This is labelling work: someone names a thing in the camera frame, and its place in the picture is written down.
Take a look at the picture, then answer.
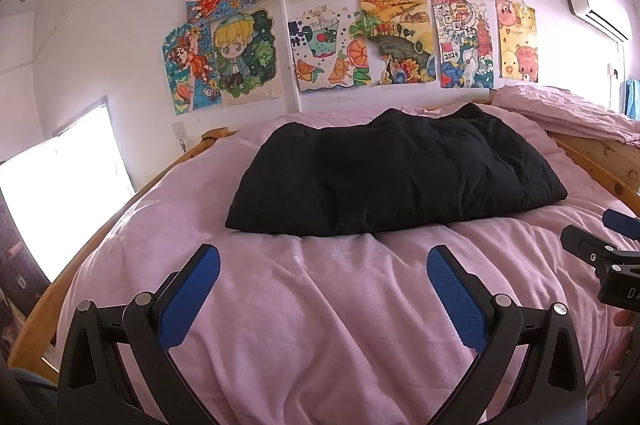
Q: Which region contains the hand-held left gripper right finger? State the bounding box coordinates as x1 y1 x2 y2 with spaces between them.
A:
426 245 588 425

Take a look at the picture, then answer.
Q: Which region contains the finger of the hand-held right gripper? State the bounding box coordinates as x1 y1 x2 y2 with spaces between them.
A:
602 208 640 234
560 224 640 280

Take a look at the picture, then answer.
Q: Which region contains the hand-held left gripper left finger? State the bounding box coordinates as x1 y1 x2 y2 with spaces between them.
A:
57 243 223 425

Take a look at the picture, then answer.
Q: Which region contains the black padded jacket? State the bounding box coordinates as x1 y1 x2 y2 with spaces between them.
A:
225 102 569 239

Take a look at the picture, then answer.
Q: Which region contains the person's right hand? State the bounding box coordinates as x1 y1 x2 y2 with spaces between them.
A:
614 307 640 331

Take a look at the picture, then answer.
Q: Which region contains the blue cloth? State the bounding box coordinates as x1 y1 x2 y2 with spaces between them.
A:
625 78 640 121

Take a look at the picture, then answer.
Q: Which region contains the crumpled pink sheet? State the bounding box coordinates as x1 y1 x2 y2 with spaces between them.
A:
490 85 640 144

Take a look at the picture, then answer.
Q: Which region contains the pink blanket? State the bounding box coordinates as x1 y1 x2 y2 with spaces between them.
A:
55 102 640 425

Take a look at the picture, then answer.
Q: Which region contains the bright window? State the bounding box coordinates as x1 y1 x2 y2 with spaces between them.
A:
0 95 137 284

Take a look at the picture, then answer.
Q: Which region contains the dark furniture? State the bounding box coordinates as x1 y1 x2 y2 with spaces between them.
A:
0 192 55 348

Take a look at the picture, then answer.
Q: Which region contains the yellow cartoon animals drawing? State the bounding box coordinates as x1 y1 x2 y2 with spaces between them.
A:
494 0 540 84

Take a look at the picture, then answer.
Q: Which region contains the tower and buildings drawing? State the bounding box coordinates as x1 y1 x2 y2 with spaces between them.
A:
431 0 496 90

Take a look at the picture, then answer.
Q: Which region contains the flying girl blue drawing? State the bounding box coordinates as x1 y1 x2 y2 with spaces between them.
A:
161 22 224 116

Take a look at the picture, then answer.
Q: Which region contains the blond cartoon child drawing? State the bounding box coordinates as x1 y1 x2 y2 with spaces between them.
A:
210 8 284 109

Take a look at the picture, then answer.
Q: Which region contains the landscape fields drawing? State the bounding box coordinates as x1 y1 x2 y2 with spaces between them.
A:
357 0 437 87

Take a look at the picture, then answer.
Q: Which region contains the orange slices drawing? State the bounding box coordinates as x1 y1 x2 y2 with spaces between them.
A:
287 0 374 94

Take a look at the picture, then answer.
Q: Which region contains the wooden bed frame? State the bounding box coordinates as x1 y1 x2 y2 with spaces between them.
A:
7 128 640 373

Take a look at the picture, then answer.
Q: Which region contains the white wall hook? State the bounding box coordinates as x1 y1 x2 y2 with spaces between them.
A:
172 121 190 152

